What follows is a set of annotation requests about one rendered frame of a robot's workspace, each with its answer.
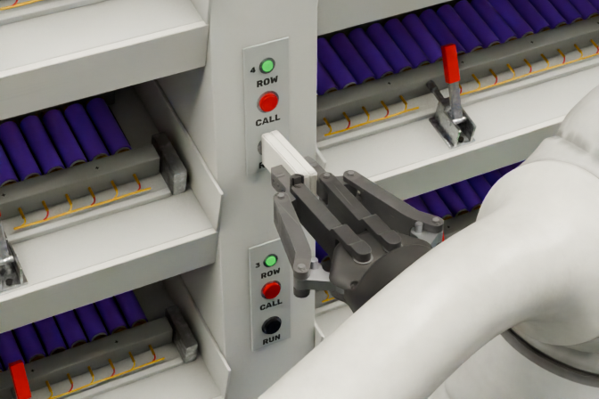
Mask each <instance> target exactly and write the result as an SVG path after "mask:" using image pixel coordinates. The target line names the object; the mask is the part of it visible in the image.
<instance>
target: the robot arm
mask: <svg viewBox="0 0 599 399"><path fill-rule="evenodd" d="M261 137H262V164H263V165H264V166H265V167H266V168H267V170H268V171H269V172H270V173H271V184H272V186H273V187H274V189H275V190H276V191H277V193H276V194H275V195H274V224H275V228H276V230H277V232H278V234H279V237H280V239H281V242H282V244H283V247H284V250H285V253H286V255H287V257H288V259H289V262H290V264H291V268H292V270H293V295H294V296H295V297H299V298H304V297H307V296H309V293H310V290H311V289H315V290H329V291H330V293H331V295H332V296H333V297H334V298H336V299H338V300H340V301H342V302H344V303H345V304H347V305H348V306H349V307H350V309H351V311H352V312H353V314H352V315H351V316H350V317H349V318H348V319H347V320H346V321H345V322H344V323H342V325H341V326H340V327H338V328H337V329H336V330H335V331H334V332H333V333H331V334H330V335H329V336H328V337H327V338H326V339H325V340H323V341H322V342H321V343H320V344H319V345H318V346H316V347H315V348H314V349H313V350H312V351H311V352H310V353H308V354H307V355H306V356H305V357H304V358H303V359H302V360H300V361H299V362H298V363H297V364H296V365H295V366H293V367H292V368H291V369H290V370H289V371H288V372H287V373H285V374H284V375H283V376H282V377H281V378H280V379H278V380H277V381H276V382H275V383H274V384H273V385H272V386H271V387H270V388H269V389H268V390H267V391H266V392H265V393H263V394H262V395H261V396H260V397H259V398H258V399H599V85H598V86H596V87H595V88H594V89H593V90H591V91H590V92H589V93H588V94H587V95H585V96H584V97H583V98H582V99H581V100H580V101H579V102H578V103H577V104H576V105H575V106H574V107H573V108H572V109H571V110H570V111H569V113H568V114H567V115H566V117H565V118H564V120H563V122H562V123H561V125H560V127H559V128H558V130H557V132H556V134H555V135H554V136H553V137H548V138H546V139H545V140H543V142H542V143H540V145H539V146H538V147H537V149H536V150H535V151H534V152H533V153H532V154H531V155H530V156H529V157H528V158H527V159H526V160H525V161H524V162H522V163H521V164H520V165H519V166H518V167H516V168H515V169H514V170H512V171H510V172H509V173H507V174H506V175H504V176H503V177H502V178H500V179H499V180H498V181H497V182H496V183H495V184H494V186H493V187H492V188H491V189H490V191H489V192H488V194H487V196H486V197H485V199H484V200H483V202H482V204H481V207H480V211H479V213H478V216H477V220H476V222H475V223H473V224H471V225H469V226H467V227H466V228H464V229H462V230H461V231H460V232H457V233H456V234H454V235H452V236H451V237H449V238H448V239H446V240H444V241H443V242H442V236H443V224H444V221H443V219H442V218H441V217H438V216H434V215H431V214H428V213H425V212H422V211H419V210H417V209H416V208H414V207H412V206H410V205H409V204H407V203H406V202H404V201H403V200H402V199H400V198H398V197H396V196H395V195H393V194H392V193H390V192H388V191H386V190H385V189H383V188H382V187H381V186H379V185H378V184H376V183H374V182H372V181H371V180H369V179H368V178H366V177H364V176H363V175H361V174H359V173H358V172H357V171H355V170H347V171H345V172H344V173H343V175H339V176H335V175H334V174H332V173H330V172H326V171H325V170H324V169H323V168H322V167H321V166H320V165H319V164H318V163H317V162H316V161H315V160H314V159H313V158H311V157H309V156H306V157H304V158H302V156H301V155H300V154H299V153H298V152H297V151H296V150H295V149H294V148H293V147H292V146H291V145H290V144H289V142H288V141H287V140H286V139H285V138H284V137H283V136H282V135H281V134H280V133H279V132H278V131H277V130H275V131H272V132H270V133H266V134H262V135H261ZM357 190H359V191H360V193H358V192H357ZM317 195H318V196H319V199H318V198H317ZM301 224H302V226H303V227H304V228H305V229H306V230H307V231H308V233H309V234H310V235H311V236H312V237H313V238H314V239H315V240H316V242H317V243H318V244H319V245H320V246H321V247H322V249H323V250H324V251H325V252H326V253H327V254H328V256H329V258H330V260H331V263H332V264H331V269H330V272H329V273H328V272H326V271H325V270H324V269H323V267H322V266H321V265H320V264H319V263H318V259H317V258H316V257H312V253H311V248H310V246H309V243H308V240H307V237H306V235H305V233H304V231H303V229H302V226H301Z"/></svg>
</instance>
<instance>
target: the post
mask: <svg viewBox="0 0 599 399"><path fill-rule="evenodd" d="M284 37H288V38H289V114H290V145H291V146H292V147H293V148H294V149H295V150H296V151H297V152H298V153H299V154H300V155H301V156H302V158H304V157H306V156H309V157H311V158H313V159H314V160H315V161H316V74H317V0H212V1H211V10H210V19H209V36H208V45H207V54H206V63H205V66H203V67H199V68H196V69H190V70H187V71H183V72H180V73H176V74H173V75H169V76H166V77H160V78H156V80H157V81H158V83H159V85H160V87H161V89H162V91H163V92H164V94H165V95H166V96H167V98H168V100H169V102H170V104H171V106H172V107H173V109H174V111H175V112H176V114H177V115H178V117H179V119H180V121H181V122H182V124H183V126H184V127H185V130H186V131H187V133H188V134H189V136H190V137H191V139H192V141H193V143H194V145H195V146H196V148H197V150H198V152H199V153H200V154H201V156H202V158H203V160H204V161H205V163H206V165H207V167H208V168H209V171H210V172H211V174H212V175H213V176H214V178H215V180H216V182H217V184H218V186H219V187H220V189H221V191H222V192H223V193H224V197H223V204H222V210H221V217H220V225H219V231H218V239H217V252H216V259H215V263H213V264H210V265H205V266H203V267H200V268H197V269H194V270H191V271H189V272H186V273H181V274H180V276H181V278H182V280H183V282H184V284H185V286H186V287H187V289H188V291H189V293H190V295H191V297H192V298H193V301H194V303H195V304H196V306H197V308H198V309H199V311H200V313H201V316H202V318H203V320H204V321H205V322H206V324H207V326H208V328H209V331H210V332H211V334H212V336H213V338H214V339H215V341H216V343H217V345H218V347H219V349H220V351H221V353H222V355H223V356H224V357H225V359H226V362H227V364H228V366H229V368H230V369H231V374H230V380H229V386H228V391H227V398H226V399H258V398H259V397H260V396H261V395H262V394H263V393H265V392H266V391H267V390H268V389H269V388H270V387H271V386H272V385H273V384H274V383H275V382H276V381H277V380H278V379H280V378H281V377H282V376H283V375H284V374H285V373H287V372H288V371H289V370H290V369H291V368H292V367H293V366H295V365H296V364H297V363H298V362H299V361H300V360H302V359H303V358H304V357H305V356H306V355H307V354H308V353H310V352H311V351H312V350H313V349H314V348H315V290H314V289H311V290H310V293H309V296H307V297H304V298H299V297H295V296H294V295H293V270H292V268H291V264H290V276H291V337H290V338H287V339H285V340H283V341H280V342H277V343H274V344H273V345H270V346H265V347H263V348H260V349H258V350H256V351H253V352H252V351H251V325H250V265H249V248H252V247H255V246H257V245H260V244H263V243H266V242H269V241H271V240H276V239H279V238H280V237H279V234H278V232H277V230H276V228H275V224H274V195H275V194H276V193H277V191H276V190H275V189H274V187H273V186H272V184H271V173H270V172H269V171H268V170H265V171H262V172H259V173H256V174H253V175H247V173H246V142H245V112H244V82H243V51H242V49H243V48H246V47H250V46H254V45H259V44H263V43H266V42H270V41H274V40H276V39H280V38H284Z"/></svg>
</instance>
